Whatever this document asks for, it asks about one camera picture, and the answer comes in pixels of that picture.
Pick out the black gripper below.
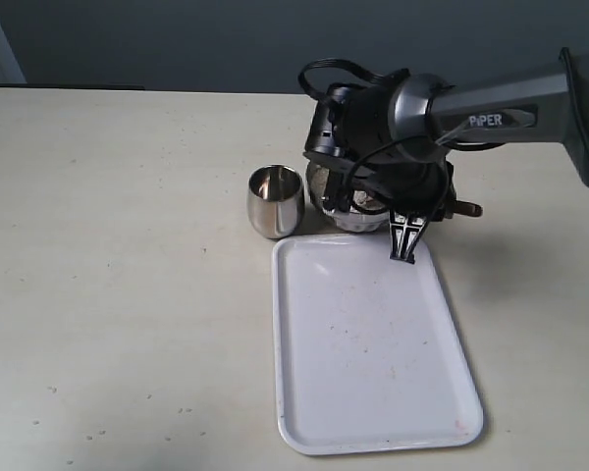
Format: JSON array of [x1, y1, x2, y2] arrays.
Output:
[[303, 150, 456, 262]]

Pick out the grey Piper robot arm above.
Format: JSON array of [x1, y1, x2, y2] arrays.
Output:
[[297, 48, 589, 263]]

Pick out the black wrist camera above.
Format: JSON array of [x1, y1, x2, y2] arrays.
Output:
[[303, 82, 364, 160]]

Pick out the steel cup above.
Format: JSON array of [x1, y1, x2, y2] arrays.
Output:
[[246, 165, 305, 239]]

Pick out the steel bowl with rice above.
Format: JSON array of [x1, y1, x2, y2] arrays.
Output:
[[305, 162, 389, 234]]

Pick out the black camera cable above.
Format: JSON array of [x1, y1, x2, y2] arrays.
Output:
[[297, 58, 477, 232]]

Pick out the white plastic tray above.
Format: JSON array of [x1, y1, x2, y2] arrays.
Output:
[[272, 234, 484, 456]]

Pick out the dark wooden spoon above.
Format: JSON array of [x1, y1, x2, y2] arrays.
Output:
[[351, 190, 483, 219]]

